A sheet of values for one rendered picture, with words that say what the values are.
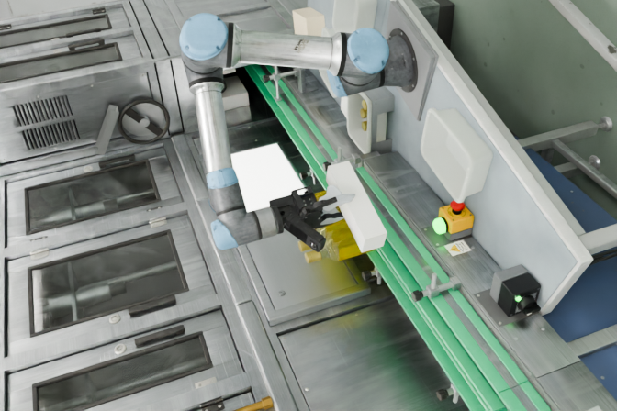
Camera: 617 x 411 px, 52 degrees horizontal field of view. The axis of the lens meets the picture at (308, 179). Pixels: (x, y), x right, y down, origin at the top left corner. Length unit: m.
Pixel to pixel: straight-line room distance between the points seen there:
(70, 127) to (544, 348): 1.98
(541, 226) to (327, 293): 0.75
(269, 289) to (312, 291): 0.14
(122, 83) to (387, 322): 1.43
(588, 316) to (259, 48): 1.05
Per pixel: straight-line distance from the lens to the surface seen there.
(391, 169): 2.03
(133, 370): 1.98
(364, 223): 1.57
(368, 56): 1.67
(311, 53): 1.66
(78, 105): 2.71
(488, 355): 1.58
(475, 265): 1.74
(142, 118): 2.70
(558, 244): 1.52
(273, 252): 2.15
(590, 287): 1.79
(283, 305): 1.99
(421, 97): 1.85
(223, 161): 1.69
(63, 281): 2.30
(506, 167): 1.60
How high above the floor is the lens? 1.60
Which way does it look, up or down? 15 degrees down
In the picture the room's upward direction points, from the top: 105 degrees counter-clockwise
